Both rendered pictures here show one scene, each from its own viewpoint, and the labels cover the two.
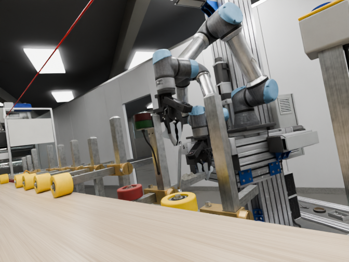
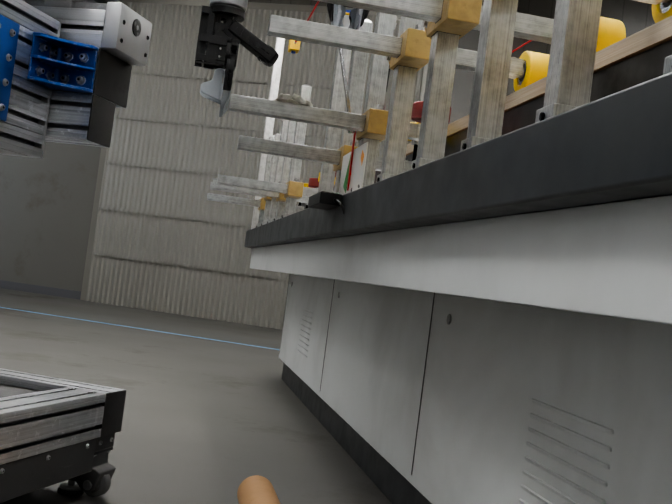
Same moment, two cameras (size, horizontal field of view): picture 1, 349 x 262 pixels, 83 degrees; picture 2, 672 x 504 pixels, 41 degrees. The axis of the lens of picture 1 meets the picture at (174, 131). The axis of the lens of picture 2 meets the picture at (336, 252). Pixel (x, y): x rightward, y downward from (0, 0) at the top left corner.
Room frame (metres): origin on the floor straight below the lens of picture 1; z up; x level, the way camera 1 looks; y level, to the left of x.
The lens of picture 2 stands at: (2.23, 1.20, 0.52)
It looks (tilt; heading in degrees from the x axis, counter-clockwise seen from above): 2 degrees up; 218
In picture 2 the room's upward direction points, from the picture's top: 7 degrees clockwise
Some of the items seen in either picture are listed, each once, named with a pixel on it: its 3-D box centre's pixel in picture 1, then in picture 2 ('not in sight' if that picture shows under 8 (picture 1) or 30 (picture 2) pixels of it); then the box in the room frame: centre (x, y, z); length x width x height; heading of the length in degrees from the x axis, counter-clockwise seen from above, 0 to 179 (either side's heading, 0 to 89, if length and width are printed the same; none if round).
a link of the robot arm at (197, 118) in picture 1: (197, 117); not in sight; (0.98, -0.12, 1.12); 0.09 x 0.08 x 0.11; 2
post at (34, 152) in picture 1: (37, 173); not in sight; (1.88, 1.36, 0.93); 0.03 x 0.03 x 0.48; 48
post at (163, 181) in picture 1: (163, 180); (374, 103); (0.70, 0.07, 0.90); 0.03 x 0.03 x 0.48; 48
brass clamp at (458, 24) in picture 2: (94, 169); (451, 16); (1.05, 0.46, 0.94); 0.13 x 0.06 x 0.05; 48
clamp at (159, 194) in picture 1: (160, 195); (374, 127); (0.71, 0.09, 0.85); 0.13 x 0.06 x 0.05; 48
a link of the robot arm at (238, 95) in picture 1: (242, 99); not in sight; (1.16, -0.43, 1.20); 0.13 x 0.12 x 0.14; 31
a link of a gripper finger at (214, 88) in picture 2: (204, 170); (215, 90); (0.98, -0.11, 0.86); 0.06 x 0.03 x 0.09; 138
